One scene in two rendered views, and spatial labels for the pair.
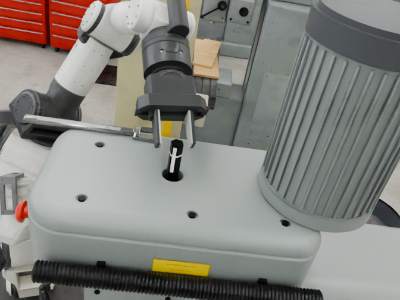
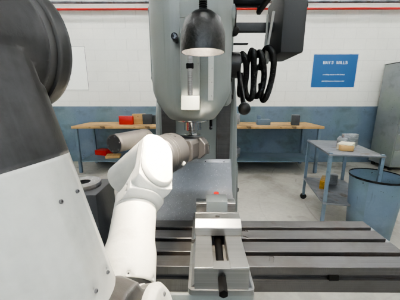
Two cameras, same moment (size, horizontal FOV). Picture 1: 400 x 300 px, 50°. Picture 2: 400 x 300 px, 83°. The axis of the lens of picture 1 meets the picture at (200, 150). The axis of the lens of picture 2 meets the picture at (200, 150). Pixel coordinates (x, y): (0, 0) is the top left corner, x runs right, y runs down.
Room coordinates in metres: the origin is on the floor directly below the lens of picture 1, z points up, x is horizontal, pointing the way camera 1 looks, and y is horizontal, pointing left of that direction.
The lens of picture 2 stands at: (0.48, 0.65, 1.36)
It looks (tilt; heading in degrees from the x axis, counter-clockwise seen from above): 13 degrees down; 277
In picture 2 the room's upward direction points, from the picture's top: straight up
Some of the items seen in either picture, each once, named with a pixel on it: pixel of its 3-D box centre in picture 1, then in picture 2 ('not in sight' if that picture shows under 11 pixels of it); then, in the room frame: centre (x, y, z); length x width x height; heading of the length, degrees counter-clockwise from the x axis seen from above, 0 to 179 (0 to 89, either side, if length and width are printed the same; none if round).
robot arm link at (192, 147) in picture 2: not in sight; (177, 150); (0.60, 0.12, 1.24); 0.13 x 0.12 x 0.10; 164
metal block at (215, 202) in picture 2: not in sight; (216, 206); (0.51, 0.03, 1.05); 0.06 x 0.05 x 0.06; 6
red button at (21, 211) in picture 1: (25, 212); not in sight; (0.55, 0.29, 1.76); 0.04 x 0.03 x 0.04; 7
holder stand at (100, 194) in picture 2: not in sight; (70, 213); (0.93, 0.10, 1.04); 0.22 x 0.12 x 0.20; 6
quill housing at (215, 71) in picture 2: not in sight; (192, 56); (0.58, 0.03, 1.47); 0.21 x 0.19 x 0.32; 7
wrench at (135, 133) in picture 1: (90, 126); not in sight; (0.66, 0.21, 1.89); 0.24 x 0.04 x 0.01; 97
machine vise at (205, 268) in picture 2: not in sight; (216, 229); (0.50, 0.06, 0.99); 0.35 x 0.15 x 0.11; 96
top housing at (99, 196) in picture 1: (175, 209); not in sight; (0.58, 0.02, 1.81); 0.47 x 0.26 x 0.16; 97
